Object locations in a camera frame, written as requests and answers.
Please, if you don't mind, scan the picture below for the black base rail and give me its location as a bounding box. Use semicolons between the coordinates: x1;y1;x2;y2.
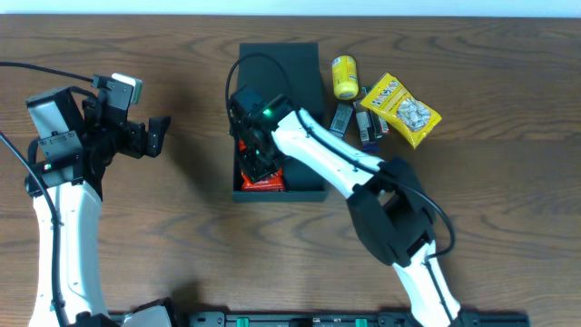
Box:
187;312;531;327

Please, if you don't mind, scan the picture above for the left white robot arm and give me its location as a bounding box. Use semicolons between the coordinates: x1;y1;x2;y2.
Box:
25;74;177;326

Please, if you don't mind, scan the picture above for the small blue barcode packet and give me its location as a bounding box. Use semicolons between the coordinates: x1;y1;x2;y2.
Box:
329;103;353;139

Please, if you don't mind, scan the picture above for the dark blue candy stick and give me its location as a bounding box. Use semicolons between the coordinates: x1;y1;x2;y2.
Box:
354;101;379;153

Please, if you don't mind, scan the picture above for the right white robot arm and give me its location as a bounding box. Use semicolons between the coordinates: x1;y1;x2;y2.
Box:
226;87;460;326

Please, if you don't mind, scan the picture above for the red Hacks candy bag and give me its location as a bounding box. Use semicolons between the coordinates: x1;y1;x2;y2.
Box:
236;139;285;192

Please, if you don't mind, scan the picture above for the yellow cylindrical can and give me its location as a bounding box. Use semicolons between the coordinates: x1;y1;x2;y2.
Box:
331;55;359;100

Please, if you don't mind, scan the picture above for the yellow sunflower seed bag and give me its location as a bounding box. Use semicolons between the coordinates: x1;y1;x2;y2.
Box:
361;73;441;148

